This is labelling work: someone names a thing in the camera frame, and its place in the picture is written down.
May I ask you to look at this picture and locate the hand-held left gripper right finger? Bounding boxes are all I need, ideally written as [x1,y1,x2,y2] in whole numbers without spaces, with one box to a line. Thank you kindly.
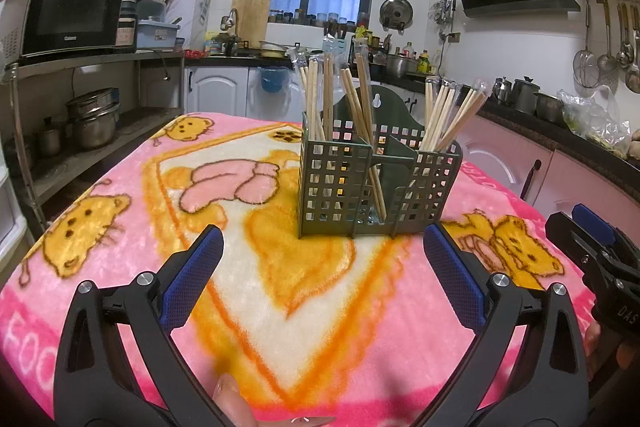
[415,222,592,427]

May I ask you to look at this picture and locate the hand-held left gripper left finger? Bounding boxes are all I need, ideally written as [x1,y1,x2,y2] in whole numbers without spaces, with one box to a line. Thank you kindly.
[52,224,236,427]

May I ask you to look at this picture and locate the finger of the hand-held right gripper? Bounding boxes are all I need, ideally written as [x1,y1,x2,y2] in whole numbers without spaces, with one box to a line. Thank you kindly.
[571,203,640,274]
[545,211,640,344]

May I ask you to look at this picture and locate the green plastic utensil holder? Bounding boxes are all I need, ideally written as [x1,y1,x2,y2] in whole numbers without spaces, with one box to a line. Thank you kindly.
[297,89,463,239]

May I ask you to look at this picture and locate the group of wooden chopsticks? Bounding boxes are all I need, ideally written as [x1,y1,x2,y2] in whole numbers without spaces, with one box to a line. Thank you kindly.
[295,34,490,228]

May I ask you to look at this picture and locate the person's right hand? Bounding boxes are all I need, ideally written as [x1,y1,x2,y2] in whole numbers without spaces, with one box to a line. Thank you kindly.
[585,322,604,379]

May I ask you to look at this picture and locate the person's left hand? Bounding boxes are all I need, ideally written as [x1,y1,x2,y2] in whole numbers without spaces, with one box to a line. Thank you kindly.
[212,373,336,427]

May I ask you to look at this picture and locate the clear plastic bag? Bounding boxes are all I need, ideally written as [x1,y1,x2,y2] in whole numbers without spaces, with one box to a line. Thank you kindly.
[557,86,632,152]

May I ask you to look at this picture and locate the pink printed blanket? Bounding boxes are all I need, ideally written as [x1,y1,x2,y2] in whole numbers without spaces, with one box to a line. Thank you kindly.
[0,112,601,427]

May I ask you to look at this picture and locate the pink base cabinets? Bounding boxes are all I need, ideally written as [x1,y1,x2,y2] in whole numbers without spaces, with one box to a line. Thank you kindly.
[400,84,640,233]

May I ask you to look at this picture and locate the open steel pot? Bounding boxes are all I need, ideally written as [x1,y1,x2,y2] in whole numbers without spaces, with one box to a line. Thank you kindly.
[534,92,563,122]

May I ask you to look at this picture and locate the steel pot with lid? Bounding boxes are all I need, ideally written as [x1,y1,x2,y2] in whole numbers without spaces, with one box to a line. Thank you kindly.
[511,77,542,114]

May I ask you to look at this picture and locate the large steel ladle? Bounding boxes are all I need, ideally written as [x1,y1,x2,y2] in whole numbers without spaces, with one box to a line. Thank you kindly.
[625,4,640,94]

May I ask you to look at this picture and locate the small steel kettle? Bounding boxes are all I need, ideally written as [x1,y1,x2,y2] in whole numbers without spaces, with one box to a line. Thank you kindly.
[492,77,513,105]

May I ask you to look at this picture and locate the steel slotted ladle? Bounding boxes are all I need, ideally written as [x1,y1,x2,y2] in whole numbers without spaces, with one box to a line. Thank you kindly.
[597,0,618,72]

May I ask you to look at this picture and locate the small steel ladle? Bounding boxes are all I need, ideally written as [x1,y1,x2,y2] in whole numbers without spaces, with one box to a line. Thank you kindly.
[616,2,633,68]

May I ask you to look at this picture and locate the stack of steel pots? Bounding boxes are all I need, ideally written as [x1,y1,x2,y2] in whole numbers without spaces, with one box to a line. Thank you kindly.
[65,88,122,150]

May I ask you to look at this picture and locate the white base cabinets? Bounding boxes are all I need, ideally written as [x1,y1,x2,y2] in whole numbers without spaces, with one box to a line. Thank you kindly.
[185,66,301,122]

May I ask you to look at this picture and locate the white plastic drawer unit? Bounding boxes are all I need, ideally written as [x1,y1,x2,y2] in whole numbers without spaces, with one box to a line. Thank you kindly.
[0,167,28,278]

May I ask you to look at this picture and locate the small steel pot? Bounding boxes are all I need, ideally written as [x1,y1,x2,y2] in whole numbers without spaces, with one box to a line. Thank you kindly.
[35,117,63,158]

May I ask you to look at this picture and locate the blue hanging bin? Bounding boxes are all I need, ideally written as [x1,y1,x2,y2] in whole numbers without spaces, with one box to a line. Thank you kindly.
[258,68,291,94]

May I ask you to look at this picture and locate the steel stock pot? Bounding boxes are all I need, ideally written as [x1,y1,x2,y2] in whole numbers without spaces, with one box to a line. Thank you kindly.
[385,53,418,80]

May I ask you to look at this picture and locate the metal kitchen rack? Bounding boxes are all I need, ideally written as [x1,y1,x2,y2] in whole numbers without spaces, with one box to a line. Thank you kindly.
[0,49,187,233]

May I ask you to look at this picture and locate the yellow rimmed basin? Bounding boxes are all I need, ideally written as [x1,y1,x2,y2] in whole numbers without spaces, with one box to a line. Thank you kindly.
[258,41,291,58]

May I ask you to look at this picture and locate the blue plastic box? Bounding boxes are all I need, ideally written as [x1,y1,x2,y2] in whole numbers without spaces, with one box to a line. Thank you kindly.
[136,18,182,50]

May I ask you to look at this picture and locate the hanging kitchen tools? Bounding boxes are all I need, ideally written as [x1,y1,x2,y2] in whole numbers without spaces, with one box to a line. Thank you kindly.
[430,0,457,28]

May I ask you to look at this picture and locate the wooden cutting board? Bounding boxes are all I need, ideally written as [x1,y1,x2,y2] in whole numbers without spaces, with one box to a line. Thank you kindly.
[231,0,272,50]

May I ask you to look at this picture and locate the steel pot lid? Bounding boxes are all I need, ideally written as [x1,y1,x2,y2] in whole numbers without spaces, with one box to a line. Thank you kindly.
[378,0,415,30]

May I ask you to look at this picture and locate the row of spice jars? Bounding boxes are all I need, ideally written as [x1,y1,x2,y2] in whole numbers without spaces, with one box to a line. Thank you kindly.
[268,9,358,28]

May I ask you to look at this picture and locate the black microwave oven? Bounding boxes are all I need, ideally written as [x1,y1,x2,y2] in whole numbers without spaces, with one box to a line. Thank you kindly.
[2,0,127,60]

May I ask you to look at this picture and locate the wire skimmer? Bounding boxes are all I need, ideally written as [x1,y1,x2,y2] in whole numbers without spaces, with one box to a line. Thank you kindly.
[572,0,600,88]

